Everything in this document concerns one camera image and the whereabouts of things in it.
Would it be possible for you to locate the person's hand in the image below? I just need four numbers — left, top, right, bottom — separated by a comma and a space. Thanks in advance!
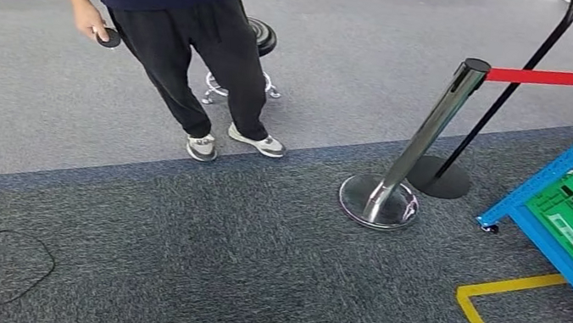
66, 0, 116, 44

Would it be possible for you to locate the black round remote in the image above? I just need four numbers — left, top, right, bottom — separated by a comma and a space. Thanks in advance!
95, 25, 125, 51

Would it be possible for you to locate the black round stool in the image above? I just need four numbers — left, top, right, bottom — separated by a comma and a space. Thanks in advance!
199, 11, 292, 116

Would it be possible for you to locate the black pole stand, disc base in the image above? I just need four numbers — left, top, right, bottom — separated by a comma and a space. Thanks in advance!
404, 0, 573, 216

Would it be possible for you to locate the chrome barrier post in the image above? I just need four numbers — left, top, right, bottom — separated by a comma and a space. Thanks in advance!
334, 41, 494, 244

